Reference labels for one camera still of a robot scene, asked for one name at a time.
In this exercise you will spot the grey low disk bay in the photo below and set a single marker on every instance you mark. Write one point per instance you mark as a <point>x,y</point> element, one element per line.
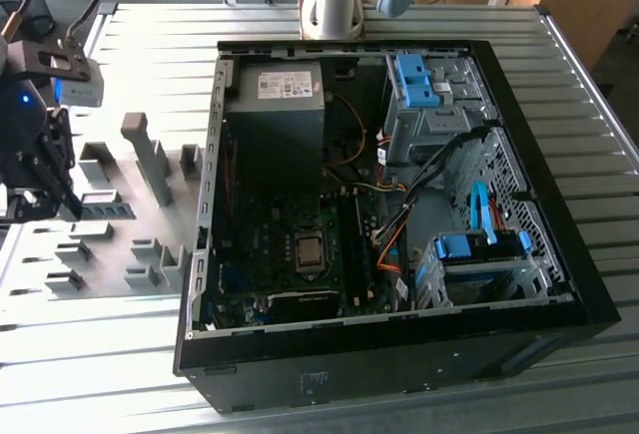
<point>499,279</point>

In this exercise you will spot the wooden cabinet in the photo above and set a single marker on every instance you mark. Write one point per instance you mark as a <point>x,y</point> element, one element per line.
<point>589,5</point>

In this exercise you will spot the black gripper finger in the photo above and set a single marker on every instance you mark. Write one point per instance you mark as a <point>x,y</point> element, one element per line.
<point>30,207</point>
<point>62,154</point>

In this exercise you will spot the blue plastic drive latch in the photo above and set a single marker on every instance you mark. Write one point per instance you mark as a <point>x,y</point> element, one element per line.
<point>422,97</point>
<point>412,67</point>

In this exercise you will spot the green motherboard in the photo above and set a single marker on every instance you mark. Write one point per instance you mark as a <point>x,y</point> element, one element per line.
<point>259,249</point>

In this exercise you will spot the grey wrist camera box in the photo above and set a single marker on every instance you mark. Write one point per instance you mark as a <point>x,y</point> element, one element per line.
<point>80,92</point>

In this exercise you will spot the black graphics card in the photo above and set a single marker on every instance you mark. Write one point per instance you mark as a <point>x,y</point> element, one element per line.
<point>304,304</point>

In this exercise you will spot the grey power supply unit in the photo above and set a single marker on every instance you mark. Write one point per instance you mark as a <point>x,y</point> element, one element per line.
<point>279,139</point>

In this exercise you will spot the black disk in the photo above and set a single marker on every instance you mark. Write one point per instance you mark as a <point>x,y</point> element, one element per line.
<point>504,247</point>

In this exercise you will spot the black open PC case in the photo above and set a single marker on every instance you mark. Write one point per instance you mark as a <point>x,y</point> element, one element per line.
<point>349,369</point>

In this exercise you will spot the grey tall drive cage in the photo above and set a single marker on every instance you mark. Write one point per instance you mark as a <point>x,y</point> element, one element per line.
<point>439,125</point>

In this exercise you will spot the grey parts rack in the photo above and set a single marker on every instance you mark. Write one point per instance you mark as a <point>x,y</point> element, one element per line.
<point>150,179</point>

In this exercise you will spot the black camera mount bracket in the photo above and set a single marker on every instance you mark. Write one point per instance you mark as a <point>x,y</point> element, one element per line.
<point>25,57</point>

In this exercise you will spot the CPU socket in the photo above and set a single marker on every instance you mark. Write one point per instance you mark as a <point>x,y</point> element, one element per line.
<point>312,231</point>

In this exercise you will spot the silver CPU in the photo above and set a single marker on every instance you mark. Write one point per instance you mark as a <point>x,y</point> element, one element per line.
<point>311,250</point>

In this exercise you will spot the black RAM slot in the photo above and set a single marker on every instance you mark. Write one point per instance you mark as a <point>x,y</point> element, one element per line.
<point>349,254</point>

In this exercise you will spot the blue disk carrier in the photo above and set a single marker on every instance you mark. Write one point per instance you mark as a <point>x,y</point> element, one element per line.
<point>456,247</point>

